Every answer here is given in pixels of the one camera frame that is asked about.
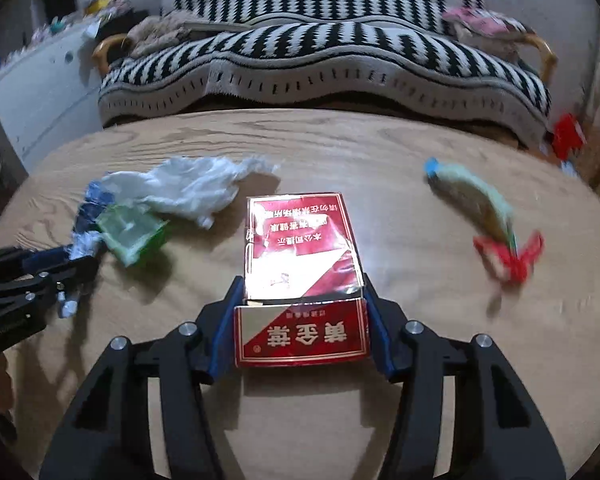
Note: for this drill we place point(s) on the thin book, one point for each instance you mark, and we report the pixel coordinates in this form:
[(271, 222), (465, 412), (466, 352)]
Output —
[(220, 26)]

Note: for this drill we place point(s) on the silver wrapper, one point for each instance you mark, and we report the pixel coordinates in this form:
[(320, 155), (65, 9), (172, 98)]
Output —
[(87, 210)]

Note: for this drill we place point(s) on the pale green and red wrapper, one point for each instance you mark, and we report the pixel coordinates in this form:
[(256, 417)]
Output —
[(475, 200)]

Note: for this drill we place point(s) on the pink cushion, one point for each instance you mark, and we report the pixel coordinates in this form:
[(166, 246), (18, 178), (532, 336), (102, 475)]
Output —
[(480, 20)]

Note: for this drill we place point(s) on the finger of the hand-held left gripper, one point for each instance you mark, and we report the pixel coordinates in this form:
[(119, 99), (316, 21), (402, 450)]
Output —
[(80, 270), (45, 261)]

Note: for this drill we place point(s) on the sofa with wooden armrests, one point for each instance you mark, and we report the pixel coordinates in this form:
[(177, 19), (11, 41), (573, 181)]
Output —
[(105, 52)]

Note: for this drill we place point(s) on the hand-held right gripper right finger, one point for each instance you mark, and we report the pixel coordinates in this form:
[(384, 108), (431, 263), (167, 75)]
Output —
[(382, 335)]

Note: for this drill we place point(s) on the striped black white sofa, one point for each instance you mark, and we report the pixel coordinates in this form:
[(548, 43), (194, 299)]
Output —
[(330, 60)]

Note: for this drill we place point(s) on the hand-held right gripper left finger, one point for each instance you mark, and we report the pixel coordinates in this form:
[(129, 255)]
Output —
[(224, 325)]

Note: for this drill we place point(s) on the green cigarette pack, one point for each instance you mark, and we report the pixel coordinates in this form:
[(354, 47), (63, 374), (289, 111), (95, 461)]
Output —
[(130, 232)]

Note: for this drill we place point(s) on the red object on floor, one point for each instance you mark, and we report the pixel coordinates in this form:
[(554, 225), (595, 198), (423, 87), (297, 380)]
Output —
[(567, 135)]

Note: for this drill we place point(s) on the white cabinet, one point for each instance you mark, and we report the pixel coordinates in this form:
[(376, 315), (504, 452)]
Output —
[(40, 90)]

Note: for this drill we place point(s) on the crumpled clear plastic bag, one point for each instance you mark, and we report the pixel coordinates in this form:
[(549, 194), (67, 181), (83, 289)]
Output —
[(190, 185)]

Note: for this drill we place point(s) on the clutter on white cabinet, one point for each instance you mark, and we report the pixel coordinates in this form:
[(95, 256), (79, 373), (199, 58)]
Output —
[(100, 5)]

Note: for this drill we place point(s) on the floral cloth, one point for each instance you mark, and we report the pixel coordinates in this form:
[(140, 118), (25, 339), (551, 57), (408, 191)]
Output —
[(155, 32)]

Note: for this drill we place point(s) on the red cigarette box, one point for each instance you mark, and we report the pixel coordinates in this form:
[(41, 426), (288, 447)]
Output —
[(300, 280)]

